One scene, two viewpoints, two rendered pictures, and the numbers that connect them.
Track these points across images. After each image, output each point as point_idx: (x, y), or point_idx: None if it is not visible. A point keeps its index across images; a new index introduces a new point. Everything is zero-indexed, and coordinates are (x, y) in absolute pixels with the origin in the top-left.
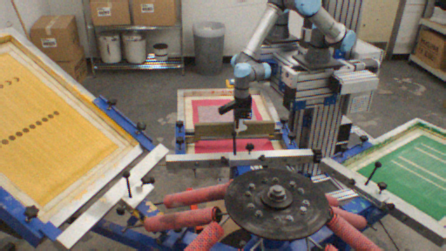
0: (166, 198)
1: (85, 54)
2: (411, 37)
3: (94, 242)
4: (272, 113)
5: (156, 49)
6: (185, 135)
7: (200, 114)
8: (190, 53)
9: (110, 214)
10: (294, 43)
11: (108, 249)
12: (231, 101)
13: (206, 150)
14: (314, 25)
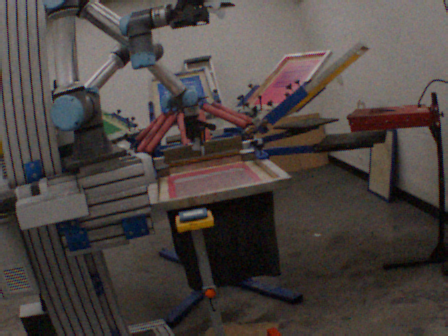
0: (245, 121)
1: None
2: None
3: (383, 301)
4: (155, 184)
5: None
6: (252, 148)
7: (247, 178)
8: None
9: (390, 322)
10: (67, 172)
11: (365, 302)
12: (202, 121)
13: (233, 165)
14: (106, 82)
